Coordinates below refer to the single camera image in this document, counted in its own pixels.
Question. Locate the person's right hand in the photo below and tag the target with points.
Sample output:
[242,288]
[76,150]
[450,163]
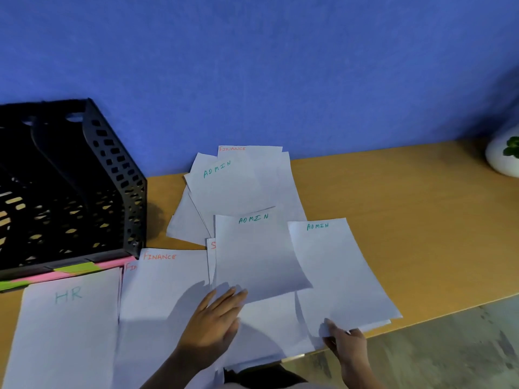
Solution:
[349,347]

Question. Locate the person's left hand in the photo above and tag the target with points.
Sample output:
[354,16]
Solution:
[209,334]

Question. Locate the person's right thumb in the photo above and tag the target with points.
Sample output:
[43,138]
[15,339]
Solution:
[330,328]

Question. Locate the person's left fingers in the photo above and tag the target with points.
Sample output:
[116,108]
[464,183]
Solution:
[225,301]

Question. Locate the green-lettered white sheet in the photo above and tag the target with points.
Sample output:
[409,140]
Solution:
[340,271]
[259,255]

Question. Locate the person's right forearm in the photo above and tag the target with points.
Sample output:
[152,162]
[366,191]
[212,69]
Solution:
[361,378]

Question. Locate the person's left forearm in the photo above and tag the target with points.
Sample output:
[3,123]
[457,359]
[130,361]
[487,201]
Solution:
[178,374]

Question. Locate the person's dark clothing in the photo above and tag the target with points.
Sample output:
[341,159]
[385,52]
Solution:
[259,378]

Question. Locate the pink label strip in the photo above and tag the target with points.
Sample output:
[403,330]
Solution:
[115,263]

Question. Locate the pile of white paper sheets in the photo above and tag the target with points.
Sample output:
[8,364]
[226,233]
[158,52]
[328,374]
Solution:
[251,186]

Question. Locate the green tape piece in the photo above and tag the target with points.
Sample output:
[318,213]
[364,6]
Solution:
[79,267]
[14,285]

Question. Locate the black perforated file organizer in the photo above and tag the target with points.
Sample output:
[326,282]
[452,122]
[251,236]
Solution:
[61,190]

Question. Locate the white round plant pot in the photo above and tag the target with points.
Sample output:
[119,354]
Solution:
[496,160]

